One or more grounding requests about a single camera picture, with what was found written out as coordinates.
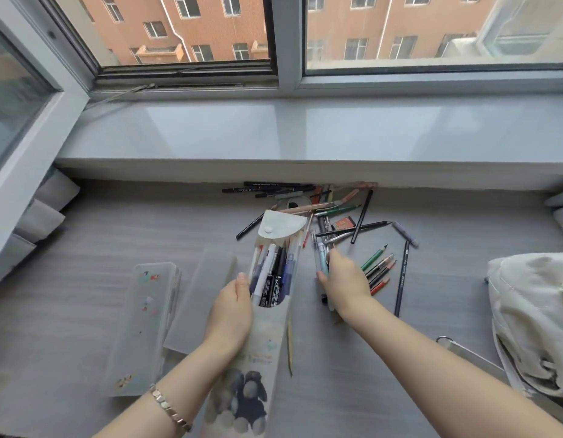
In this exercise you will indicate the frosted plastic box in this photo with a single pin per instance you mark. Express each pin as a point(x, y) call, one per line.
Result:
point(199, 305)

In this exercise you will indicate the small orange box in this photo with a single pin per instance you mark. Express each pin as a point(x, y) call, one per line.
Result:
point(344, 222)

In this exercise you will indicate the open white window sash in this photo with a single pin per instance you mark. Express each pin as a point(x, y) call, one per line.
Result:
point(48, 150)

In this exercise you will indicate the white window sill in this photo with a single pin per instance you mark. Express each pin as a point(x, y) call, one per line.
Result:
point(263, 132)

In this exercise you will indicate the white quilted backpack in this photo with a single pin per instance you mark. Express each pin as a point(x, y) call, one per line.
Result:
point(527, 305)

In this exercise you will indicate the person's left forearm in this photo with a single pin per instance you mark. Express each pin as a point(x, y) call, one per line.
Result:
point(172, 396)

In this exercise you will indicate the cartoon sheep pencil pouch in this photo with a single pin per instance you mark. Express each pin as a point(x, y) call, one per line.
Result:
point(263, 342)

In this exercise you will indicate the clear sticker pencil box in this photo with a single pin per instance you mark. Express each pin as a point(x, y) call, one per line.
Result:
point(140, 333)

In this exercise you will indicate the bundle of marker pens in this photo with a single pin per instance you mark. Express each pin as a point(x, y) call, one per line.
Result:
point(277, 273)

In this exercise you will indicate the brick apartment building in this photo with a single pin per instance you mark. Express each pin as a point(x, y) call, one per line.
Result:
point(217, 27)

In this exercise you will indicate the person's right hand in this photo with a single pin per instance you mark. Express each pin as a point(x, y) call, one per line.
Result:
point(347, 289)

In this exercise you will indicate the thin wooden stick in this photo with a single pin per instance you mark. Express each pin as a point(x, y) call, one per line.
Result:
point(289, 351)

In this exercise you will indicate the person's left hand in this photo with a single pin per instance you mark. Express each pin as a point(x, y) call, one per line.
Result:
point(231, 319)

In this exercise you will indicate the red pencil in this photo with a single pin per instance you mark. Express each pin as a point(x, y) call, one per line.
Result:
point(380, 287)

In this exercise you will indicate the person's right forearm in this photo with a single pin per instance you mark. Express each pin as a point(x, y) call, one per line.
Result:
point(445, 374)

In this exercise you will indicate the pale teal pen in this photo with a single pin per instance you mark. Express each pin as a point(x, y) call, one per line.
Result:
point(323, 262)

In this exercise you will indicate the grey wooden desk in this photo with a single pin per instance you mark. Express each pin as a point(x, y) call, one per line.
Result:
point(103, 232)

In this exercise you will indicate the pile of pens and pencils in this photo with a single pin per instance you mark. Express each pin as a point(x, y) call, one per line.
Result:
point(270, 183)

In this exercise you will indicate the white window frame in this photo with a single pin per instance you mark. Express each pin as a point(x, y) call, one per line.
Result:
point(288, 41)

